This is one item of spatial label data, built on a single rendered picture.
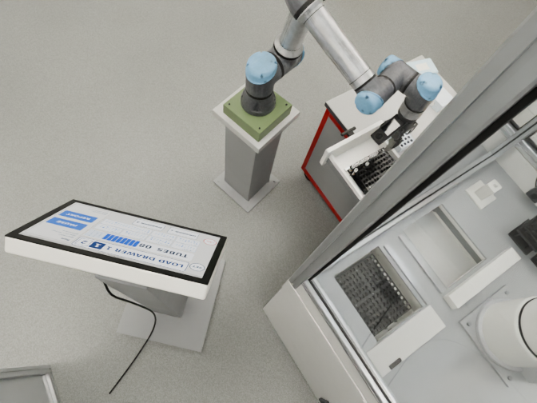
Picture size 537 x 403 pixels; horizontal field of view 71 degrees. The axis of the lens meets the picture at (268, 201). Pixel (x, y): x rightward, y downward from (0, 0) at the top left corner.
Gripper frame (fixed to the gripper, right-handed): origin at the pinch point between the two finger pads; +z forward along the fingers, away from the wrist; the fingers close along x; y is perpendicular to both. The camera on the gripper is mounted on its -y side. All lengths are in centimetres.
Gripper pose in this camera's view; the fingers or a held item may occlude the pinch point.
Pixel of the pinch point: (381, 145)
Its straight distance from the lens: 149.9
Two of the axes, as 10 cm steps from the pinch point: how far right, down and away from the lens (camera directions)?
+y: 8.4, -4.7, 2.9
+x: -5.4, -8.0, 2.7
